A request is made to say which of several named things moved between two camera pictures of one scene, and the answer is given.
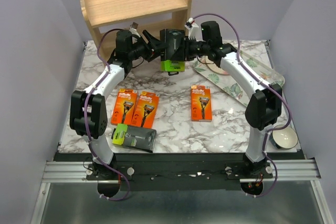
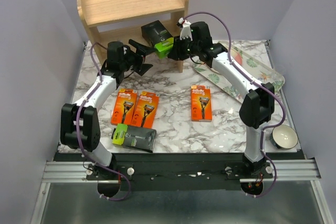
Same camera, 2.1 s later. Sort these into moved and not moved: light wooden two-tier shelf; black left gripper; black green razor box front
Moved: black left gripper
Not moved: black green razor box front; light wooden two-tier shelf
